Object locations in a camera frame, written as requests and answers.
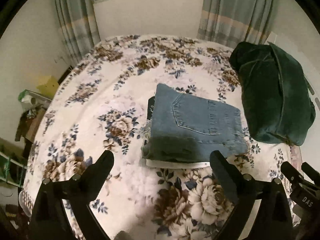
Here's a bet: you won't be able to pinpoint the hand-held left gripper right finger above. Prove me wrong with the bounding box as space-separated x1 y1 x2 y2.
209 150 297 240

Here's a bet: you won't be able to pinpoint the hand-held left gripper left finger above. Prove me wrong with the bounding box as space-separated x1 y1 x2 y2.
29 150 115 240

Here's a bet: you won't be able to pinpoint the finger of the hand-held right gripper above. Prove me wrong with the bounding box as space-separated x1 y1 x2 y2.
280 161 305 184
301 162 320 184

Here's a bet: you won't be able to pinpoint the blue denim pants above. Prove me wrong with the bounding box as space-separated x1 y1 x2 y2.
141 83 249 161

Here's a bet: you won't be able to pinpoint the folded white pants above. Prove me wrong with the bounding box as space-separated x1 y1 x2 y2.
145 158 212 169

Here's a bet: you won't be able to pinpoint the folded dark pants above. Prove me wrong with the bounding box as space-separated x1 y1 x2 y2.
147 96 157 121

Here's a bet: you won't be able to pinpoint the pink checked bed sheet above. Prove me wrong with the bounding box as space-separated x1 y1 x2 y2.
289 144 302 172

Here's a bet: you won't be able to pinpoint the floral bed blanket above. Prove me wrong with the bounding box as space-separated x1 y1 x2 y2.
19 34 304 240

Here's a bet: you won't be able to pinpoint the white bed headboard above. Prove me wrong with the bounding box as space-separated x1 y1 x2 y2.
299 62 320 155

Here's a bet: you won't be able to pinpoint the dark green plush blanket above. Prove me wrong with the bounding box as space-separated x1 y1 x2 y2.
229 41 316 146

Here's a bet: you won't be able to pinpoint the cluttered brown bedside table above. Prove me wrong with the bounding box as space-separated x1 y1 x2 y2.
23 107 47 142

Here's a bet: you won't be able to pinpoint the teal shelf rack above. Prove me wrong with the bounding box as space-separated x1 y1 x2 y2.
0 152 28 188

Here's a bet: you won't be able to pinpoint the yellow box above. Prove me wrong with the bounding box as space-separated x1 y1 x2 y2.
37 75 60 100

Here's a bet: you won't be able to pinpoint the green plastic bag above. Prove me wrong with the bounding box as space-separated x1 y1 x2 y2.
18 89 33 103

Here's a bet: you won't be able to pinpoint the green striped curtain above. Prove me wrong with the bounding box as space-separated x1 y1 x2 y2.
52 0 102 63
197 0 281 50

